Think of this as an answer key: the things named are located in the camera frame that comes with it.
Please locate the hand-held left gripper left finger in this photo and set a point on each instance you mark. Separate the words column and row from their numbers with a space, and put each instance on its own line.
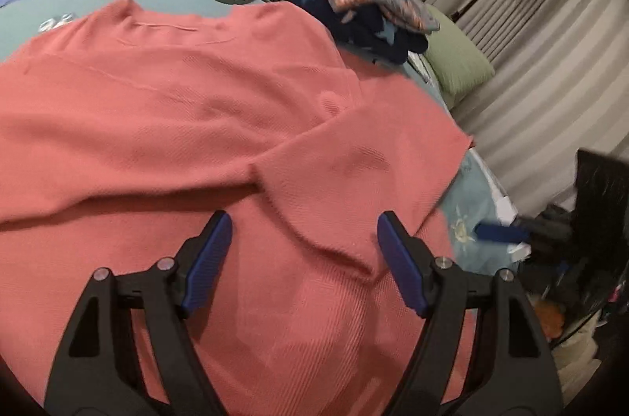
column 209, row 261

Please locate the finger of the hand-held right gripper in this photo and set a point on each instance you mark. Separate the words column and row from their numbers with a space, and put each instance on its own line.
column 499, row 233

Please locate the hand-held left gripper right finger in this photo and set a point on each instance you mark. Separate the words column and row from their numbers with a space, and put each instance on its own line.
column 403, row 264

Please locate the coral knit shirt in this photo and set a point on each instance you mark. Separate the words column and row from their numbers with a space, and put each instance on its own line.
column 186, row 116

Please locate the orange soft item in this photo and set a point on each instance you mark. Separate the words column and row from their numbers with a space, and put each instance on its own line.
column 547, row 315

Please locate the grey pleated curtain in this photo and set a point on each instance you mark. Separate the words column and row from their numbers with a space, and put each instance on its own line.
column 540, row 67

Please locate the green pillow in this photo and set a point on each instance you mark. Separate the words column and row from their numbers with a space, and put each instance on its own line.
column 457, row 52

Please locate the navy star print garment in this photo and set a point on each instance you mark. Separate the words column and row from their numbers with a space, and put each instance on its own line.
column 339, row 11

